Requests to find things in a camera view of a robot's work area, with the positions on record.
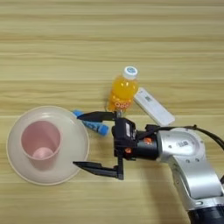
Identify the pink plastic cup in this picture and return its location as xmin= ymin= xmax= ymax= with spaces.
xmin=20 ymin=120 xmax=63 ymax=171

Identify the cream round plate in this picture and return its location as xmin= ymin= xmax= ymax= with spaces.
xmin=6 ymin=105 xmax=90 ymax=186

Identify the small black box white label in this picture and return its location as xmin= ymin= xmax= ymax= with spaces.
xmin=120 ymin=118 xmax=137 ymax=140

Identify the blue small packet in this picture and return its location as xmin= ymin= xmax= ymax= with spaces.
xmin=72 ymin=108 xmax=110 ymax=137

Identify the orange juice bottle white cap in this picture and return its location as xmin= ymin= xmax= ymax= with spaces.
xmin=107 ymin=66 xmax=140 ymax=114

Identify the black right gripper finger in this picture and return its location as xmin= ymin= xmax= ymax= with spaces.
xmin=73 ymin=155 xmax=125 ymax=181
xmin=76 ymin=110 xmax=123 ymax=123

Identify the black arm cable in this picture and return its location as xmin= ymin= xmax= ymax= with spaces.
xmin=144 ymin=124 xmax=224 ymax=151

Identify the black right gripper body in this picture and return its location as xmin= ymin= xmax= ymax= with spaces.
xmin=111 ymin=117 xmax=161 ymax=162

